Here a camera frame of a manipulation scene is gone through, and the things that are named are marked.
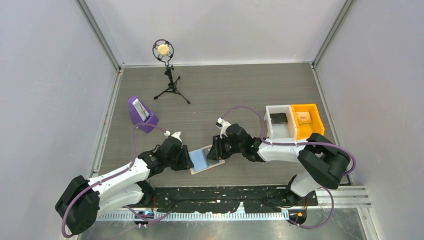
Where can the white plastic bin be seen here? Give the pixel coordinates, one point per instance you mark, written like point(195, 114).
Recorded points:
point(280, 132)

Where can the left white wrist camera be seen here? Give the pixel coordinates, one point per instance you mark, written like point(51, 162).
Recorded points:
point(176, 138)

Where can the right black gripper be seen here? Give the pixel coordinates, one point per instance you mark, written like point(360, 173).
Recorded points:
point(217, 152)

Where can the black block in white bin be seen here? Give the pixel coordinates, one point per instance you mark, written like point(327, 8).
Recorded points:
point(278, 118)

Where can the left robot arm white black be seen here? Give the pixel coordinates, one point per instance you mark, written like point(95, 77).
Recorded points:
point(84, 200)

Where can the purple metronome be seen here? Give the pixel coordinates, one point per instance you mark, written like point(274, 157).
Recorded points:
point(140, 113)

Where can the black microphone on tripod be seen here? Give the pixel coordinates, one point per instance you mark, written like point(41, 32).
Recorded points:
point(164, 51)

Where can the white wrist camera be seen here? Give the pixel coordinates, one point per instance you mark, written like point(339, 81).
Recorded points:
point(222, 125)
point(176, 138)

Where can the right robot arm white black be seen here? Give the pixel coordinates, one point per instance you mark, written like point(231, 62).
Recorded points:
point(325, 163)

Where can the beige leather card holder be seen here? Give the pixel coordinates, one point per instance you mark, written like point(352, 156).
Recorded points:
point(200, 162)

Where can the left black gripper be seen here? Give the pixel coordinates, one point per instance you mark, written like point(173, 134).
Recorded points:
point(183, 152)

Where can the orange plastic bin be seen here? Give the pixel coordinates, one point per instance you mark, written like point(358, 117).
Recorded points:
point(305, 130)

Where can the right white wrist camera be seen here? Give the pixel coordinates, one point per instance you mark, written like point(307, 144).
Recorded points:
point(222, 125)

